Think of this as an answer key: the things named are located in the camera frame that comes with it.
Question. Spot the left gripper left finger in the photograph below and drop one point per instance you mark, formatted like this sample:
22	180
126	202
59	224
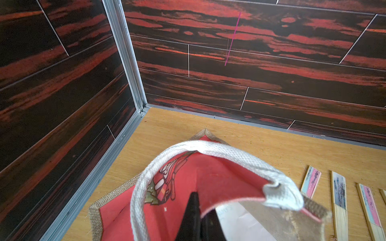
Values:
190	228

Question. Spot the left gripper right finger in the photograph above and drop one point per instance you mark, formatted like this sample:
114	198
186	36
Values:
211	229

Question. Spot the folding fan grey print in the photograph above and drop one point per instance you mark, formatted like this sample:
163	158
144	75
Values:
339	206

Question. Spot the folding fan pink tassel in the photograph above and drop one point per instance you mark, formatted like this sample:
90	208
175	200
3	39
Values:
371	213

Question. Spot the folding fan purple print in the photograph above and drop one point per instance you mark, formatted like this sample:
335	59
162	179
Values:
383	194

